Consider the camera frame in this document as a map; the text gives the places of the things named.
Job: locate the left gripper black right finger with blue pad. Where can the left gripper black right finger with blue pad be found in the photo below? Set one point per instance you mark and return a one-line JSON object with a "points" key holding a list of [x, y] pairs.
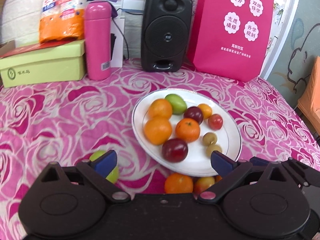
{"points": [[232, 173]]}

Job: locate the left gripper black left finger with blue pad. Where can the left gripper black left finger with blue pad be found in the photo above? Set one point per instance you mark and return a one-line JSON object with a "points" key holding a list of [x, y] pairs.
{"points": [[106, 188]]}

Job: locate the small tan longan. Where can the small tan longan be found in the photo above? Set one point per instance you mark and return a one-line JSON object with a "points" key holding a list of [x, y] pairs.
{"points": [[209, 138]]}

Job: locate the tangerine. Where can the tangerine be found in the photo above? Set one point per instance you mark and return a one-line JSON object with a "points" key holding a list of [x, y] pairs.
{"points": [[188, 130]]}

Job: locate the dark red plum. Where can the dark red plum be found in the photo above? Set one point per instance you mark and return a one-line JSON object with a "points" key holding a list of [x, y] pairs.
{"points": [[194, 113], [174, 150]]}

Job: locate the large orange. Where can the large orange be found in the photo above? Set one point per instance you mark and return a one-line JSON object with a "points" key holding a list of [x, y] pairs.
{"points": [[157, 130]]}

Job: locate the green fruit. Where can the green fruit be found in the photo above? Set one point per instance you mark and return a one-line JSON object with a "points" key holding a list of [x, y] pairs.
{"points": [[110, 173], [179, 106]]}

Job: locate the orange behind right finger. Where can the orange behind right finger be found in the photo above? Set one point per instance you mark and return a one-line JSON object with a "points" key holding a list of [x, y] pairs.
{"points": [[218, 178]]}

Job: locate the red-yellow small peach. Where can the red-yellow small peach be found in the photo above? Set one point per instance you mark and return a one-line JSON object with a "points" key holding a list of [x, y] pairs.
{"points": [[202, 184]]}

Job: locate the small red fruit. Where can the small red fruit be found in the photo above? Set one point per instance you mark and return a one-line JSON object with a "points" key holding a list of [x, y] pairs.
{"points": [[215, 122]]}

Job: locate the small orange right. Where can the small orange right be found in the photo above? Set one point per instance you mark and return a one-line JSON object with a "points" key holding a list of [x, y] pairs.
{"points": [[178, 183]]}

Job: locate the pink floral tablecloth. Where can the pink floral tablecloth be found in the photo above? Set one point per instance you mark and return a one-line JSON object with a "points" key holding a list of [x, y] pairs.
{"points": [[68, 121]]}

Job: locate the dark red plum on plate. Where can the dark red plum on plate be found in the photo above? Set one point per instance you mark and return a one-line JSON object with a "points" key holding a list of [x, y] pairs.
{"points": [[174, 150]]}

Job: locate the small yellow-orange fruit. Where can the small yellow-orange fruit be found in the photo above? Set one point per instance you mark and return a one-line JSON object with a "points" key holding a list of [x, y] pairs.
{"points": [[206, 110]]}

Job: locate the orange on plate far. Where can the orange on plate far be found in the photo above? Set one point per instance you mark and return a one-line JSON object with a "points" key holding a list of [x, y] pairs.
{"points": [[160, 107]]}

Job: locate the orange chair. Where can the orange chair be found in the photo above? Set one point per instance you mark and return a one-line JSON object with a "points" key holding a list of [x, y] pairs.
{"points": [[309, 102]]}

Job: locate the white box behind thermos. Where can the white box behind thermos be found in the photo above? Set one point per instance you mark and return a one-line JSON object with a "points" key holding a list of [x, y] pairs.
{"points": [[117, 28]]}

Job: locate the green shoe box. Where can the green shoe box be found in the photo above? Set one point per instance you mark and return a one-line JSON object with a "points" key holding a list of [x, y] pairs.
{"points": [[62, 63]]}

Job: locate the red flat folder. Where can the red flat folder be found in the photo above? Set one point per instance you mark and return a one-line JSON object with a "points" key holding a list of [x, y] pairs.
{"points": [[34, 47]]}

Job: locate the pink tote bag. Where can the pink tote bag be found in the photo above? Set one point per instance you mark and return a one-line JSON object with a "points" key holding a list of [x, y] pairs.
{"points": [[229, 37]]}

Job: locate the cardboard box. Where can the cardboard box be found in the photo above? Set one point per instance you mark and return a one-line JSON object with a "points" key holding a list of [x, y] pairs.
{"points": [[7, 47]]}

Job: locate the pink thermos bottle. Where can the pink thermos bottle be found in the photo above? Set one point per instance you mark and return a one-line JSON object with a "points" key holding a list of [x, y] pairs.
{"points": [[97, 27]]}

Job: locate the paper cup pack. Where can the paper cup pack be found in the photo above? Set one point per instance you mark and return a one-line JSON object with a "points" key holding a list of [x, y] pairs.
{"points": [[62, 20]]}

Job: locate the black speaker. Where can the black speaker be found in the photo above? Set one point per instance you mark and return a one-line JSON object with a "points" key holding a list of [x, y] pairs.
{"points": [[165, 34]]}

